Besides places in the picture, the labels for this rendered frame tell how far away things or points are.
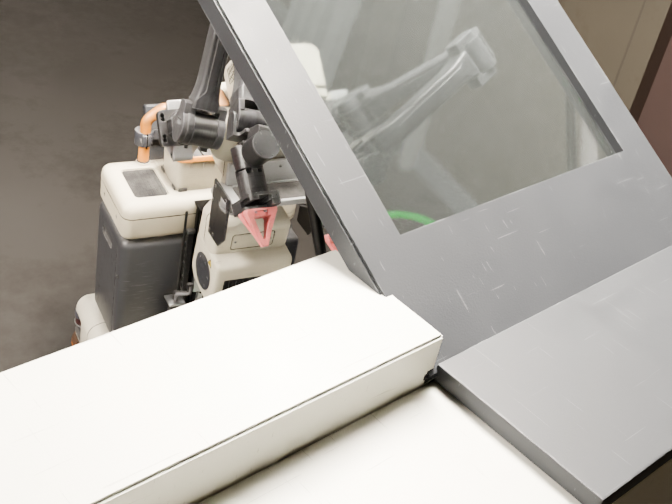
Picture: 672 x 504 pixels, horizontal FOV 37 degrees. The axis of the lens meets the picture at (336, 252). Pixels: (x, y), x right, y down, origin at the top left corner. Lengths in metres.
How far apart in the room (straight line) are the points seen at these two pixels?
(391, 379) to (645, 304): 0.50
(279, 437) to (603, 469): 0.40
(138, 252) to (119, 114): 2.12
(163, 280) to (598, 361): 1.77
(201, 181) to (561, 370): 1.67
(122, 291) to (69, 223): 1.21
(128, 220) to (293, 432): 1.70
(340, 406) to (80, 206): 3.10
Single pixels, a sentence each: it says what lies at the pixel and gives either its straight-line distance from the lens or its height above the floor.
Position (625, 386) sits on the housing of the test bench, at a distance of 1.45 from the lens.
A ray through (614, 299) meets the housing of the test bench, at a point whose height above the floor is 1.50.
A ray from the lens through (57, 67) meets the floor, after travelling 5.36.
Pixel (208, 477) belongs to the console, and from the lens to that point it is 1.15.
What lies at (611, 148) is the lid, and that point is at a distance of 1.88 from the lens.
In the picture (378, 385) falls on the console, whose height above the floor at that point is 1.51.
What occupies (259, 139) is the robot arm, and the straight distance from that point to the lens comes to 1.93.
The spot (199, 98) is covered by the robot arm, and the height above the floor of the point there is 1.32.
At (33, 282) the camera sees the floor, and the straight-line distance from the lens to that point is 3.85.
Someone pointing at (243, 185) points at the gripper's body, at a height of 1.32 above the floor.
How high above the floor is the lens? 2.36
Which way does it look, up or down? 34 degrees down
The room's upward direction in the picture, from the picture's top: 12 degrees clockwise
